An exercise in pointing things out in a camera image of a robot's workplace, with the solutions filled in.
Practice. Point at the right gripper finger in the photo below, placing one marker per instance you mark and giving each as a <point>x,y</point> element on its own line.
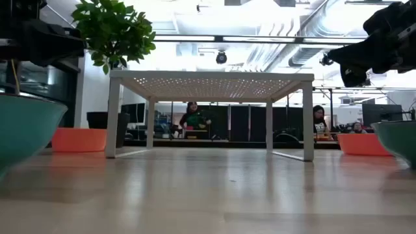
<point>352,60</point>
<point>356,48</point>

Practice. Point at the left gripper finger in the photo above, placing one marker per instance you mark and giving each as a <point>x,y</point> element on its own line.
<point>55,45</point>

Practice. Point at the orange mini bowl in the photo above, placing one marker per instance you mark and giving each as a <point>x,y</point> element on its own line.
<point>78,140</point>
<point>360,144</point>

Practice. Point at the patterned black white bowl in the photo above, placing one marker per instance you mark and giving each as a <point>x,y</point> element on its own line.
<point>26,130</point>

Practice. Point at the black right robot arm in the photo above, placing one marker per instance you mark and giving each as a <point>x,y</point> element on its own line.
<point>396,13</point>

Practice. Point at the black ceiling spotlight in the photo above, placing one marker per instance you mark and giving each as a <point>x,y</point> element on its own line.
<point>324,60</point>

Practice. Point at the green leafy plant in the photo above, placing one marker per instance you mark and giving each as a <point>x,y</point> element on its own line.
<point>113,29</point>

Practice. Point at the black computer monitor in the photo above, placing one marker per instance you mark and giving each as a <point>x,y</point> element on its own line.
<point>382,113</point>

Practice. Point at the person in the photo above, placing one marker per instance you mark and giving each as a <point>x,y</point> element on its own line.
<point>194,120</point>
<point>320,125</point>
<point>357,127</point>

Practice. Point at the overhead light bar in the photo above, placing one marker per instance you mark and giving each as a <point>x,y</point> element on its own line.
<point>260,39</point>

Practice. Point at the black partition panels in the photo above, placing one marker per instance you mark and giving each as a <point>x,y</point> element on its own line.
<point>240,123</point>

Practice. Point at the white perforated metal rack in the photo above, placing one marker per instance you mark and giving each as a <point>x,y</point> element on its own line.
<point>211,75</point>

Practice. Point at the black overhead camera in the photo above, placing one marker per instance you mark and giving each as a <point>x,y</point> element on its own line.
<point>221,58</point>

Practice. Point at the black aluminium table frame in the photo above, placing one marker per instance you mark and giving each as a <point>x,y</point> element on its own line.
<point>227,144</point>

